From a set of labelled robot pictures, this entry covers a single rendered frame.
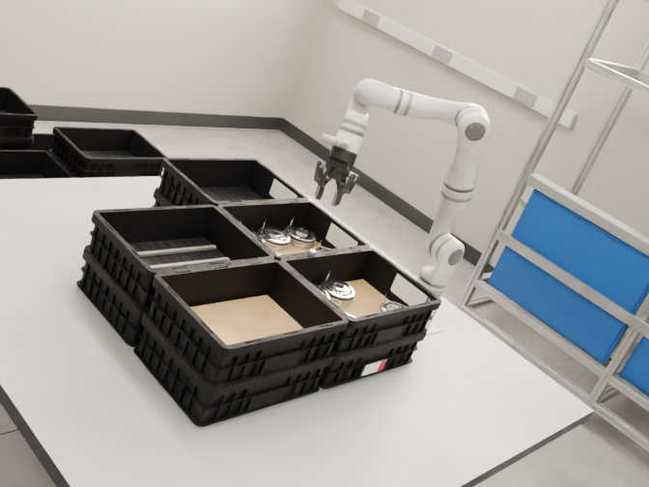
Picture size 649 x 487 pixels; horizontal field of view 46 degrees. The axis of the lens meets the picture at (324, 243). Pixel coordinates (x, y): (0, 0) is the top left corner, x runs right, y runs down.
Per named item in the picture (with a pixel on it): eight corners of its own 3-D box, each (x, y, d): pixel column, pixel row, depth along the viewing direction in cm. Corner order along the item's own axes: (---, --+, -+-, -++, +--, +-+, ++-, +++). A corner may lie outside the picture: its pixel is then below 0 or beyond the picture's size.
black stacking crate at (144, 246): (203, 240, 229) (213, 206, 224) (263, 295, 212) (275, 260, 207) (81, 249, 200) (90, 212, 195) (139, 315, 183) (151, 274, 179)
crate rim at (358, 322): (370, 253, 237) (373, 246, 236) (440, 308, 220) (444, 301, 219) (274, 266, 208) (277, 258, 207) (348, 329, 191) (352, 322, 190)
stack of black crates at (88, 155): (112, 214, 367) (134, 128, 349) (145, 247, 350) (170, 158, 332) (32, 219, 338) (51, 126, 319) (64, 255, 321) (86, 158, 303)
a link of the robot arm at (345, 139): (318, 139, 211) (325, 118, 210) (339, 149, 220) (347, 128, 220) (343, 148, 206) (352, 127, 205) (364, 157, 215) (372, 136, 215)
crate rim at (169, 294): (274, 266, 208) (277, 258, 207) (348, 329, 191) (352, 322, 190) (149, 281, 179) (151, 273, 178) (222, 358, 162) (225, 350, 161)
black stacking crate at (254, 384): (252, 327, 216) (265, 292, 211) (321, 394, 199) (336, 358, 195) (128, 352, 187) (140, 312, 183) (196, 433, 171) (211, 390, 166)
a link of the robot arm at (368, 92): (360, 74, 207) (409, 88, 209) (355, 77, 216) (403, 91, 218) (353, 100, 208) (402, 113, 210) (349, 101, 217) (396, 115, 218)
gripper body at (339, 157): (364, 155, 215) (352, 186, 216) (341, 147, 220) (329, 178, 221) (351, 149, 209) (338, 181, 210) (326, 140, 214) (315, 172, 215)
